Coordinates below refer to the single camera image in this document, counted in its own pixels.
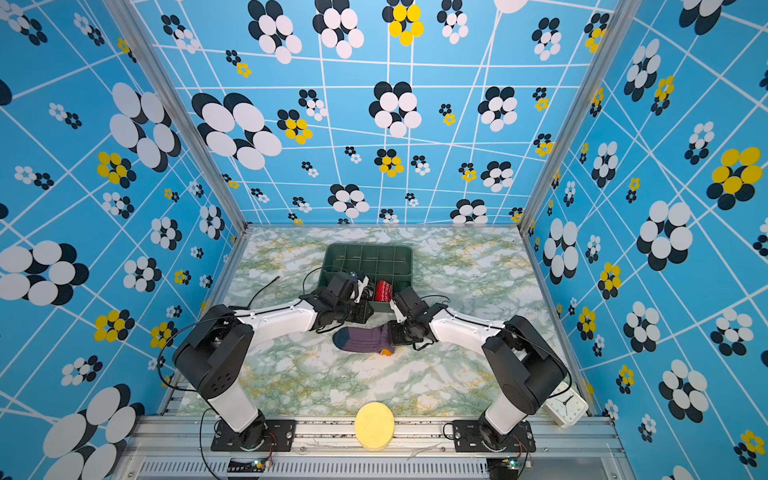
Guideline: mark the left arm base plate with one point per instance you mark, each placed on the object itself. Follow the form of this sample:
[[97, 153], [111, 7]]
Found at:
[[267, 436]]

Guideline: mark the aluminium corner post left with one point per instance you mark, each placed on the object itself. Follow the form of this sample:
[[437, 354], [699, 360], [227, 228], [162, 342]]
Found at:
[[127, 21]]

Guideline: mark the aluminium corner post right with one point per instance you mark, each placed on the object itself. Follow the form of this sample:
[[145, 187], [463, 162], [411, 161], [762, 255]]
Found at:
[[620, 23]]

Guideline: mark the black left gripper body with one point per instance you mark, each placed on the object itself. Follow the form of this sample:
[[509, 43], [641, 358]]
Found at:
[[353, 312]]

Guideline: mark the aluminium corner post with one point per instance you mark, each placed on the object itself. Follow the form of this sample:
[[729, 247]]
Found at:
[[620, 23], [127, 21]]

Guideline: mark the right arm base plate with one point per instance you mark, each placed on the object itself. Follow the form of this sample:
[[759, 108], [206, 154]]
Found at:
[[475, 436]]

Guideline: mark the white square clock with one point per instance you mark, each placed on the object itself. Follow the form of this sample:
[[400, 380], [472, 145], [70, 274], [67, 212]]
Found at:
[[567, 408]]

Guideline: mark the green compartment tray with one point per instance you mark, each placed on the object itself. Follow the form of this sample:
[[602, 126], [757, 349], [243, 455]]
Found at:
[[379, 262]]

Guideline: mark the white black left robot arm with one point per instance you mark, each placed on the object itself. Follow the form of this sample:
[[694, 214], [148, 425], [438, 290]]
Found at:
[[212, 355]]

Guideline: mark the purple teal sock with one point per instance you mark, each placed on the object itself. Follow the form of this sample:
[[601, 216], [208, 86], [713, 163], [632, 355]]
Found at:
[[361, 340]]

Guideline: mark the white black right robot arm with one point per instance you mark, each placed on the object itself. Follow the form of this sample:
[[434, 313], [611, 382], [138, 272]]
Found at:
[[526, 369]]

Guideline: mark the yellow round sponge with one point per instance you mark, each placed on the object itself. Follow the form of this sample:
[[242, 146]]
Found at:
[[374, 426]]

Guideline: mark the red rolled sock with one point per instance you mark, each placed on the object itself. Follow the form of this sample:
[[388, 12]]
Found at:
[[384, 291]]

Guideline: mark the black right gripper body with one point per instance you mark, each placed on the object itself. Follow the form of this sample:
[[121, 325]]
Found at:
[[403, 333]]

